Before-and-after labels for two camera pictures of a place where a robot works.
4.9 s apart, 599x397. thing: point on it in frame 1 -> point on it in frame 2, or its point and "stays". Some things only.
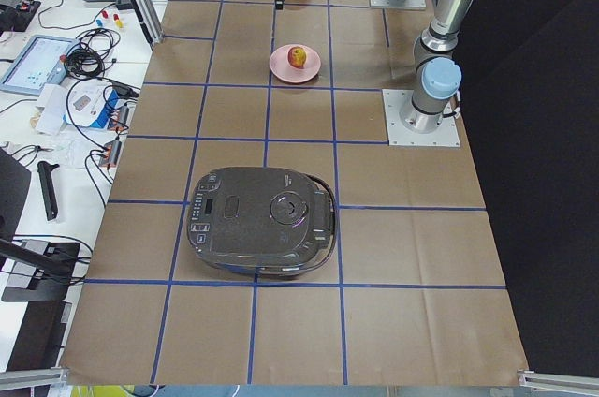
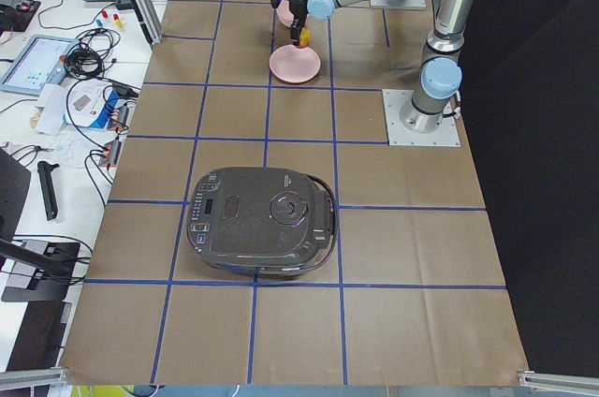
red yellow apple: x=297 y=56 -> x=305 y=36
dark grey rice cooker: x=262 y=221 stays
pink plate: x=281 y=66 stays
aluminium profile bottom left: x=32 y=377 stays
